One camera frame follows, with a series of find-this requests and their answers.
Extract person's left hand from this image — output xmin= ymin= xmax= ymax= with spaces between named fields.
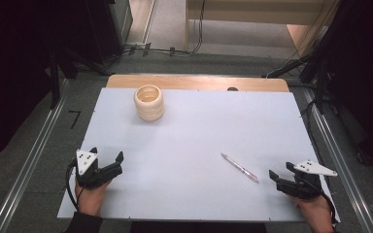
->
xmin=74 ymin=179 xmax=112 ymax=217

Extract clear ballpoint pen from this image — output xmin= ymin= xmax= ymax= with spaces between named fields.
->
xmin=220 ymin=152 xmax=260 ymax=184

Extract light wooden ribbed cup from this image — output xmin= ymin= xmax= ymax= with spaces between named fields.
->
xmin=133 ymin=83 xmax=166 ymax=123

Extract black floor cables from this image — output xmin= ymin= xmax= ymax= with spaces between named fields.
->
xmin=103 ymin=0 xmax=208 ymax=71

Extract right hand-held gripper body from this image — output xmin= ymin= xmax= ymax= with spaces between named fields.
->
xmin=276 ymin=159 xmax=339 ymax=201

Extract black stand legs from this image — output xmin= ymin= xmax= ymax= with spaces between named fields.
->
xmin=47 ymin=45 xmax=113 ymax=110

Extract black stand with cables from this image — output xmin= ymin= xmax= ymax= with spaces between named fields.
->
xmin=261 ymin=48 xmax=338 ymax=115

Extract light wooden cabinet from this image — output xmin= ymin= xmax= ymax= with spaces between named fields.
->
xmin=185 ymin=0 xmax=341 ymax=51

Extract person's right hand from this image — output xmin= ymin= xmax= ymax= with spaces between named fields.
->
xmin=288 ymin=193 xmax=335 ymax=233

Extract metal floor rail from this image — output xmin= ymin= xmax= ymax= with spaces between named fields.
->
xmin=302 ymin=87 xmax=373 ymax=233
xmin=0 ymin=79 xmax=71 ymax=233

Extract wooden table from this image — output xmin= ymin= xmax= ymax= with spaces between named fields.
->
xmin=105 ymin=74 xmax=290 ymax=93

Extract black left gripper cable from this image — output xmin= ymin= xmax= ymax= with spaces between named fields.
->
xmin=64 ymin=158 xmax=80 ymax=212

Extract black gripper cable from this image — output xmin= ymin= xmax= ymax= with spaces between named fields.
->
xmin=64 ymin=158 xmax=80 ymax=212
xmin=304 ymin=177 xmax=340 ymax=225

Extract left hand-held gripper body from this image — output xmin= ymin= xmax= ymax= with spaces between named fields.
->
xmin=75 ymin=149 xmax=124 ymax=189

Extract dark curtain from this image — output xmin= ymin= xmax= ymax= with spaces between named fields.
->
xmin=317 ymin=0 xmax=373 ymax=173
xmin=0 ymin=0 xmax=118 ymax=168

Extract white table board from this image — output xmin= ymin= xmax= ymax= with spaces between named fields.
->
xmin=56 ymin=86 xmax=341 ymax=224

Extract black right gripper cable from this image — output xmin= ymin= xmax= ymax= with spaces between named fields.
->
xmin=304 ymin=177 xmax=340 ymax=225

